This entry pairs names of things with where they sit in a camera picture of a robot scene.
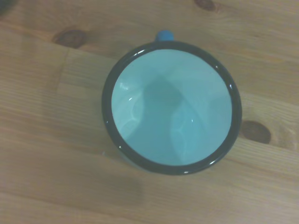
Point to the blue enamel mug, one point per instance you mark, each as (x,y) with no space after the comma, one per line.
(170,105)

